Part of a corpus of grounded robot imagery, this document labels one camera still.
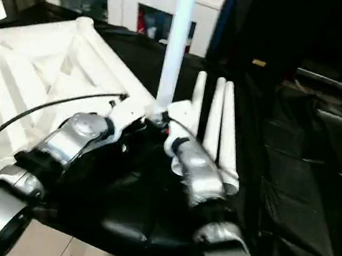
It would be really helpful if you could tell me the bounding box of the black left camera cable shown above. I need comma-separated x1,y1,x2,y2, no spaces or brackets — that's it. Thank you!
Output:
0,76,129,212

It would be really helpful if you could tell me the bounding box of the black camera cable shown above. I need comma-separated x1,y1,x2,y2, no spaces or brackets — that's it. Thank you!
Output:
160,118,248,189
0,76,129,212

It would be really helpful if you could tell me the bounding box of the small white cup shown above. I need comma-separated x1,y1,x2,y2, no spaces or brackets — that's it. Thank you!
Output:
146,24,159,39

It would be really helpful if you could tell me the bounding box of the red box in cabinet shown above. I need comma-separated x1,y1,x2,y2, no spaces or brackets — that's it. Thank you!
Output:
136,8,149,35

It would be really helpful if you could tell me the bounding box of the white plastic table top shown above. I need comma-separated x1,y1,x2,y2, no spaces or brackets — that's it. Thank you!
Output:
0,5,170,202

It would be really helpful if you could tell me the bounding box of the black plastic mat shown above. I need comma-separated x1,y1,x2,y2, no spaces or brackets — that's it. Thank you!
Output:
0,0,342,256

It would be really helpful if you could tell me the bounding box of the dark metal rail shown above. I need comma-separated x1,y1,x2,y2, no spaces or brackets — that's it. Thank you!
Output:
293,67,342,97

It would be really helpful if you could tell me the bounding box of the black right camera cable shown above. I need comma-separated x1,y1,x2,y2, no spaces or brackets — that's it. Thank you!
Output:
160,118,248,189

